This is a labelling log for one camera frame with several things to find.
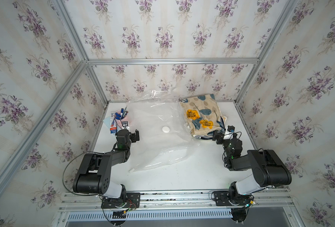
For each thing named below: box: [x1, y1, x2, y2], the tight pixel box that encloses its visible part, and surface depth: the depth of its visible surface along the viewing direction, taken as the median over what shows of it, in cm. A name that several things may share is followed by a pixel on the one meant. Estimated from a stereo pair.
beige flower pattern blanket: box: [179, 94, 226, 140], surface depth 97 cm
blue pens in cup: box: [114, 105, 129, 120], surface depth 100 cm
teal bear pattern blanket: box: [193, 131, 214, 140], surface depth 90 cm
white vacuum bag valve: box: [162, 125, 170, 133], surface depth 100 cm
